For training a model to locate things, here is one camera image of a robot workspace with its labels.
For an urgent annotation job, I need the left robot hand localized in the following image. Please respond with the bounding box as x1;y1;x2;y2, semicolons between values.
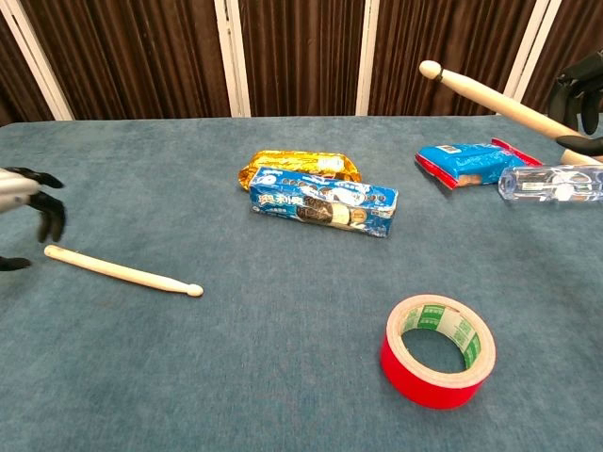
0;165;67;272

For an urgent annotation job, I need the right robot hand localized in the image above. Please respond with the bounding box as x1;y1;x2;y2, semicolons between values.
548;51;603;159

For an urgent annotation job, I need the dark brown pleated curtain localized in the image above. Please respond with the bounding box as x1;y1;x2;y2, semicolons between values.
235;0;367;118
18;0;232;121
367;0;538;117
517;0;603;115
0;18;56;127

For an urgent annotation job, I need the wooden drumstick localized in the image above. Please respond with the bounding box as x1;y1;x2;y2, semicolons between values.
418;59;590;140
43;244;204;299

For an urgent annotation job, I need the blue Oreo cookie box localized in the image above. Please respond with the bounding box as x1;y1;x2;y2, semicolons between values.
248;165;399;239

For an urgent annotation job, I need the white partition frame post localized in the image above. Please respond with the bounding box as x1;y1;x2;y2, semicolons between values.
214;0;253;119
496;0;550;116
0;8;75;121
355;0;381;117

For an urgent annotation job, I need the clear plastic water bottle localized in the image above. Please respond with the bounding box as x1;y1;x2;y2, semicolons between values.
497;164;603;204

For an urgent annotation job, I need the gold foil snack pack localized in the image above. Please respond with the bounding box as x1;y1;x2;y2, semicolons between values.
236;150;363;192

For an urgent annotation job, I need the blue red-edged biscuit packet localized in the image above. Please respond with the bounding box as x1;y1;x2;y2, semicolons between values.
415;137;544;190

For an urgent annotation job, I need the red tape roll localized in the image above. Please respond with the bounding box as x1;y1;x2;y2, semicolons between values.
380;294;497;410

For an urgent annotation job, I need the teal table mat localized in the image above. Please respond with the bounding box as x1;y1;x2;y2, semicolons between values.
0;114;603;452

